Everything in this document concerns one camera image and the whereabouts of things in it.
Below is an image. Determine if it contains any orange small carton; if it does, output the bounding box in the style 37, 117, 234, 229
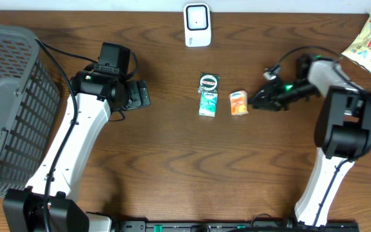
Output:
229, 90, 249, 116

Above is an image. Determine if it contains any green Kleenex tissue pack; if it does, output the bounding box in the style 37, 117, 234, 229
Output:
198, 92, 218, 117

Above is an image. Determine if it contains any black round-label packet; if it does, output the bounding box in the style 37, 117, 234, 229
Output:
198, 73, 220, 93

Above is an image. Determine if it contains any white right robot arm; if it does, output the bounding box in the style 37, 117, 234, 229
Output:
248, 53, 371, 228

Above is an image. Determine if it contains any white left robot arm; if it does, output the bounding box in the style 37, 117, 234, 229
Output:
3, 71, 151, 231

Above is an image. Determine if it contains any white barcode scanner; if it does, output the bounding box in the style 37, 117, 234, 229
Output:
183, 3, 212, 48

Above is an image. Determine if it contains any grey plastic basket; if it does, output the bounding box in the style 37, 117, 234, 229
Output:
0, 24, 60, 197

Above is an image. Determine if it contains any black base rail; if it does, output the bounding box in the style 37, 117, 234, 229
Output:
117, 217, 360, 232

